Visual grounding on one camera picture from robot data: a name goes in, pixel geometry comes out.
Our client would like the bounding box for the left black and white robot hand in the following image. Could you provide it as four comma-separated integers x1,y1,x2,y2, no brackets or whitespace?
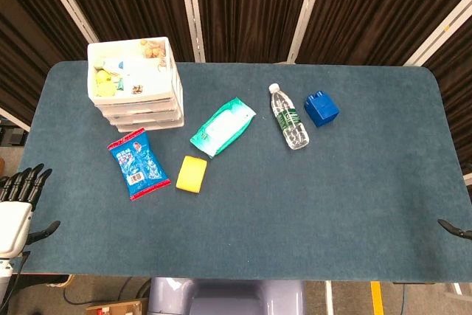
0,162,62,259

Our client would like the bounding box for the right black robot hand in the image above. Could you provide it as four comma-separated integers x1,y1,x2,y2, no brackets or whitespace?
437,218,472,241

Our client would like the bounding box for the white plastic drawer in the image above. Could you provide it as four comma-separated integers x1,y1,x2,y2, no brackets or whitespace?
115,118,185,134

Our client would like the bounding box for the brown cardboard box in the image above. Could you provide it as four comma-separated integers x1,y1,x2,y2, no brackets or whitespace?
85,298,149,315

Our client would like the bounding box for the white plastic drawer organizer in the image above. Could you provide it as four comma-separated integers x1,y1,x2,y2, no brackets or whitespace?
86,36,185,134

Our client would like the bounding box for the yellow floor tape strip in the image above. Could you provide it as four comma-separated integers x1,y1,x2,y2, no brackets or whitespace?
370,281,385,315

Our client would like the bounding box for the blue and red snack bag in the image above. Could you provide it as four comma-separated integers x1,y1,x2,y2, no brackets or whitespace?
107,127,172,202

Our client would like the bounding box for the blue toy building block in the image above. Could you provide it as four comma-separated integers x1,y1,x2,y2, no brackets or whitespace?
303,90,340,128

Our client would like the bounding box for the yellow sponge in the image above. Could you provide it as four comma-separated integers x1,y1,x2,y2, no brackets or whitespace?
175,155,208,194

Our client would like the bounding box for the teal felt table mat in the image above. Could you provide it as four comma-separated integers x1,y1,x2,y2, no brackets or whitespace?
10,60,472,282

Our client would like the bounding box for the clear plastic water bottle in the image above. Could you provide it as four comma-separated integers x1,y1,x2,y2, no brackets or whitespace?
268,83,310,151

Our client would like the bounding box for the lavender robot torso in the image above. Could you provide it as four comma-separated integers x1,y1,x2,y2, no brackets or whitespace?
147,277,307,315

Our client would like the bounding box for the green wet wipes pack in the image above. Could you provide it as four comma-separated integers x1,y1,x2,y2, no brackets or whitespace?
190,97,257,159

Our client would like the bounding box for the dark brown curtain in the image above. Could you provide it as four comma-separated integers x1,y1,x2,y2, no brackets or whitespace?
0,0,472,176

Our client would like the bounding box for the black floor cable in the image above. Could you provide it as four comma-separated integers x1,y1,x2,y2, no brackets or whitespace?
63,276,151,305

